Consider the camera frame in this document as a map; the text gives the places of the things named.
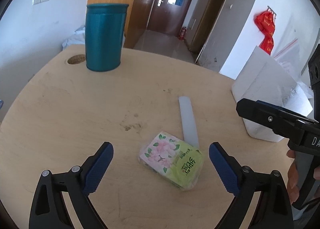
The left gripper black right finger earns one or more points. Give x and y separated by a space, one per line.
273 209

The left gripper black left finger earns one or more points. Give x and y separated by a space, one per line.
48 208

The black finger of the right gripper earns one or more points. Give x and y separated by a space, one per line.
281 120

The translucent white plastic strip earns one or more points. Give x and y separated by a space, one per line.
188 122

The floral green tissue pack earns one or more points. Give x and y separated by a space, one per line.
175 160

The person's right hand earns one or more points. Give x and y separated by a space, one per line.
292 188

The red fire extinguisher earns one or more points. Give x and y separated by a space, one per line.
182 33

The dark brown entrance door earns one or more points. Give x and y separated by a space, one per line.
167 16

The light blue covered furniture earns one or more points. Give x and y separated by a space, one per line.
78 37

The teal cylindrical canister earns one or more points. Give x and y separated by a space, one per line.
104 32

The red bags on wall hook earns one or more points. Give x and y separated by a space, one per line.
265 23

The brown side doorway frame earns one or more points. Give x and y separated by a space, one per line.
206 25

